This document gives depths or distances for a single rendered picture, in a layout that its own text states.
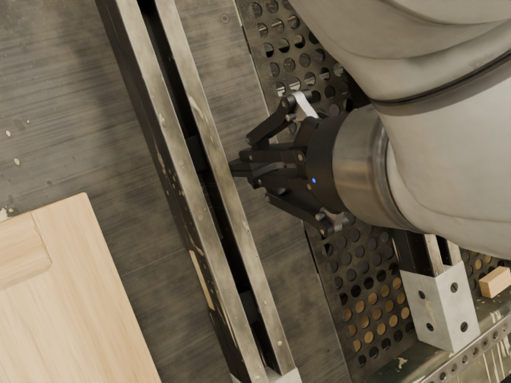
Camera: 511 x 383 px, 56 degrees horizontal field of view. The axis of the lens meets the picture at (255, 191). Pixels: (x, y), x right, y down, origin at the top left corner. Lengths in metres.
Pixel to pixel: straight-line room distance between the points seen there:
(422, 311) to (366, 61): 0.63
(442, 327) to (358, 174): 0.51
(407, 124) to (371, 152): 0.08
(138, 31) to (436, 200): 0.36
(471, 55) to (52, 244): 0.45
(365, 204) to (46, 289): 0.36
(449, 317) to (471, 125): 0.59
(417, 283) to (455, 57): 0.60
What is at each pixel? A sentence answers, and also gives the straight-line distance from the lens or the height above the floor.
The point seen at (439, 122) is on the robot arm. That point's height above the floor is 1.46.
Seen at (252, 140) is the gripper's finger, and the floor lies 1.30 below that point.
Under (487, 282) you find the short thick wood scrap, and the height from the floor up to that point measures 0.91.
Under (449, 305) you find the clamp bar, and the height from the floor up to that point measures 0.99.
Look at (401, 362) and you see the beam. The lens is 0.81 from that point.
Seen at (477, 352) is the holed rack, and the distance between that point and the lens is 0.87.
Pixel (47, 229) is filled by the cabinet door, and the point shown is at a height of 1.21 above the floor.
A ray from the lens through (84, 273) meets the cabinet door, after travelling 0.55.
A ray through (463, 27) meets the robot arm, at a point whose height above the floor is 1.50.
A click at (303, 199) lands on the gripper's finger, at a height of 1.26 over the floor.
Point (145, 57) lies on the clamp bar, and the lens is 0.51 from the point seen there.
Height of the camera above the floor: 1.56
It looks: 40 degrees down
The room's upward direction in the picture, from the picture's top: straight up
